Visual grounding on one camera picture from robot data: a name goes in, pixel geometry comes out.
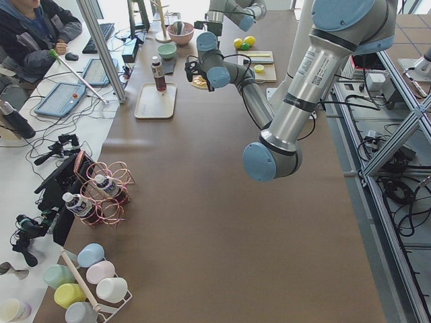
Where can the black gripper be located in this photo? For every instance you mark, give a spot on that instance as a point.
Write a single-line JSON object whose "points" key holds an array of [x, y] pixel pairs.
{"points": [[209, 84], [214, 25]]}

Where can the braided glazed donut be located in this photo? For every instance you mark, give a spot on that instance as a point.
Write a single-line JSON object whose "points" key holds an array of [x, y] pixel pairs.
{"points": [[198, 81]]}

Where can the white round plate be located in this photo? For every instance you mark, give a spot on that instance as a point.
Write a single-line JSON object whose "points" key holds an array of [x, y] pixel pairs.
{"points": [[198, 87]]}

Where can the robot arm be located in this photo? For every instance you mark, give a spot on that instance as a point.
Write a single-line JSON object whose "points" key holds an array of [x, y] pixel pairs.
{"points": [[338, 29], [243, 14]]}

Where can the dark tea bottle on tray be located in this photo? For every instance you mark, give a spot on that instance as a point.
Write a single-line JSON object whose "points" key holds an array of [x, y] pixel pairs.
{"points": [[158, 74]]}

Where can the cream rabbit tray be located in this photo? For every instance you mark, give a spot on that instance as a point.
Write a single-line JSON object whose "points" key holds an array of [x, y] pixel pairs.
{"points": [[153, 104]]}

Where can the yellow lemon lower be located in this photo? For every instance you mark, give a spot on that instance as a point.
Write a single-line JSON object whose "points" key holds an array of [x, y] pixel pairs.
{"points": [[238, 43]]}

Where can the yellow lemon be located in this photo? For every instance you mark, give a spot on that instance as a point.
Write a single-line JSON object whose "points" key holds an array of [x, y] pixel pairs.
{"points": [[238, 43], [250, 40]]}

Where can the green lime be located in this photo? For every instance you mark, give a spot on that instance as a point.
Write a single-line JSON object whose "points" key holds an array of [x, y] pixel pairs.
{"points": [[245, 46]]}

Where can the pink ice bowl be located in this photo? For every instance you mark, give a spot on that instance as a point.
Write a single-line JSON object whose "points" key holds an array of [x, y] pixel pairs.
{"points": [[183, 39]]}

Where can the yellow lemon upper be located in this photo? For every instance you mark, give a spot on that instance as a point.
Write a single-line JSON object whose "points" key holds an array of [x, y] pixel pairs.
{"points": [[250, 40]]}

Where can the metal ice scoop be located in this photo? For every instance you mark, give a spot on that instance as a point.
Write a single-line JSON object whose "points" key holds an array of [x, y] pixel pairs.
{"points": [[178, 27]]}

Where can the grey folded cloth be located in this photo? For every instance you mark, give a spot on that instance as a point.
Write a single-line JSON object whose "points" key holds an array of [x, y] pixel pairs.
{"points": [[168, 66]]}

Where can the lemon half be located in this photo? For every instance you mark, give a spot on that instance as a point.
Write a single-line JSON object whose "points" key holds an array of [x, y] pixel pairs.
{"points": [[259, 68]]}

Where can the wooden mug tree stand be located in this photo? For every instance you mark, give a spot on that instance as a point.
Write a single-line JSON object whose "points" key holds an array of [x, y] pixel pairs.
{"points": [[162, 36]]}

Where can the green bowl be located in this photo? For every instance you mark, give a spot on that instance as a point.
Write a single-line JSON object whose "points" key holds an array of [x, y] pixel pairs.
{"points": [[167, 51]]}

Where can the blue teach pendant far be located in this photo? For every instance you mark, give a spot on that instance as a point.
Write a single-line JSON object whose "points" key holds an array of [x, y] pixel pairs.
{"points": [[95, 74]]}

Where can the blue teach pendant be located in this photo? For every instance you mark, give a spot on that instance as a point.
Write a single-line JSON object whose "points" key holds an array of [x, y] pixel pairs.
{"points": [[95, 74], [61, 100]]}

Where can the blue teach pendant near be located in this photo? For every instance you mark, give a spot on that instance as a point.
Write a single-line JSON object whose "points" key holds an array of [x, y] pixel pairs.
{"points": [[61, 100]]}

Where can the dark drink bottle in rack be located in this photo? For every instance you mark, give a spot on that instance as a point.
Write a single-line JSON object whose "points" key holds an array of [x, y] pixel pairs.
{"points": [[82, 207]]}

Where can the seated person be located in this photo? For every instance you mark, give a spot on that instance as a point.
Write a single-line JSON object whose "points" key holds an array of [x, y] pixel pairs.
{"points": [[30, 30]]}

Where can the black thermos bottle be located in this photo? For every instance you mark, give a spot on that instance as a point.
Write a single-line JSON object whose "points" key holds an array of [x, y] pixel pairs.
{"points": [[18, 123]]}

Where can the light blue cup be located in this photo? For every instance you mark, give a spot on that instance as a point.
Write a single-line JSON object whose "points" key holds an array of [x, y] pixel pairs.
{"points": [[90, 255]]}

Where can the light pink cup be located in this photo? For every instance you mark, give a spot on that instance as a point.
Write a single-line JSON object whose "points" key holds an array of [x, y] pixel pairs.
{"points": [[99, 271]]}

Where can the white cup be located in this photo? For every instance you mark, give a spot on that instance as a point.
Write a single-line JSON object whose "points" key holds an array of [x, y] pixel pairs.
{"points": [[112, 290]]}

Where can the mint green cup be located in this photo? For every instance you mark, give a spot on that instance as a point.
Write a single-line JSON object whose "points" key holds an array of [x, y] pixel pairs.
{"points": [[57, 275]]}

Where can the yellow cup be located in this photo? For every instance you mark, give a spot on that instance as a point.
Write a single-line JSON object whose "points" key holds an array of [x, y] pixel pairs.
{"points": [[69, 293]]}

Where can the grey cup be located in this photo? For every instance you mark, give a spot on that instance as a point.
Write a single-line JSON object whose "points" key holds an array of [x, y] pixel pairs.
{"points": [[81, 312]]}

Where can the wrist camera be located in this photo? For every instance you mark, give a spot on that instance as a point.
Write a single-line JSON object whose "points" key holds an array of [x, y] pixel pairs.
{"points": [[200, 25], [192, 67]]}

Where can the aluminium frame post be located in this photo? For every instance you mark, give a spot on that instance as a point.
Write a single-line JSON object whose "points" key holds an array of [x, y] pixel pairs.
{"points": [[96, 34]]}

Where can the copper wire bottle rack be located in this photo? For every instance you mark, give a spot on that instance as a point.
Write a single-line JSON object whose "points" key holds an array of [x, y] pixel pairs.
{"points": [[110, 211]]}

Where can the white wire cup rack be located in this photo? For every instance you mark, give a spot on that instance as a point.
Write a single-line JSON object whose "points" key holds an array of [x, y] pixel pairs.
{"points": [[108, 310]]}

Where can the wooden rack handle rod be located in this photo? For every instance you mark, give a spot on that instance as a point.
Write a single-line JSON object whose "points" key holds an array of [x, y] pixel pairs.
{"points": [[65, 255]]}

